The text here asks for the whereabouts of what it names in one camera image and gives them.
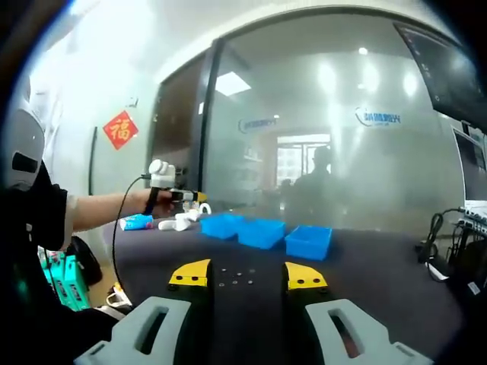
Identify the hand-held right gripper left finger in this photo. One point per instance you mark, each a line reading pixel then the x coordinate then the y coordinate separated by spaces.
pixel 125 338

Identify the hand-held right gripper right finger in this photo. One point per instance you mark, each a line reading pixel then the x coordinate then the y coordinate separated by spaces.
pixel 376 338

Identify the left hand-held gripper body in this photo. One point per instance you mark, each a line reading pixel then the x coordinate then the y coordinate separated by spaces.
pixel 163 175

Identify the blue plastic bin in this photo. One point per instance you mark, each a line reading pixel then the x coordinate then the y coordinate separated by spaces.
pixel 304 243
pixel 262 235
pixel 217 228

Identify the screws nuts and washers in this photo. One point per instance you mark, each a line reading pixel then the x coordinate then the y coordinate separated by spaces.
pixel 251 271

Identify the person's left hand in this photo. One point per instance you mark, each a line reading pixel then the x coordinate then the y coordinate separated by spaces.
pixel 161 201

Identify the white curved hook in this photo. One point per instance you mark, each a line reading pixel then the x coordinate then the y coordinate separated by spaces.
pixel 202 208

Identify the white plastic pipe fitting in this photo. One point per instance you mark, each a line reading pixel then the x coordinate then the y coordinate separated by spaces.
pixel 173 224
pixel 192 216

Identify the blue tissue packet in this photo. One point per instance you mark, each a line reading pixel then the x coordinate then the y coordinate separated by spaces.
pixel 137 222

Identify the teal plastic crate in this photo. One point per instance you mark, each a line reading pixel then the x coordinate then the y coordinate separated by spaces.
pixel 62 283

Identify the black bag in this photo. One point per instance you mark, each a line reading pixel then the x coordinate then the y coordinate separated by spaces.
pixel 89 262

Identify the person in black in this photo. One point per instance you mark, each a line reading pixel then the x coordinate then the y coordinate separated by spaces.
pixel 34 304

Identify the grey worn device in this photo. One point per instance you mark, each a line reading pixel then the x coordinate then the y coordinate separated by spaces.
pixel 24 144

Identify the desk electronics rack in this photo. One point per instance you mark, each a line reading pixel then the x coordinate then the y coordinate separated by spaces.
pixel 475 214

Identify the large black monitor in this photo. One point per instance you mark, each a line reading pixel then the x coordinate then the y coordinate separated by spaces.
pixel 452 72

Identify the red diamond wall decoration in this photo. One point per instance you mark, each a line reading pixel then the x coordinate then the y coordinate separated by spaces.
pixel 120 130

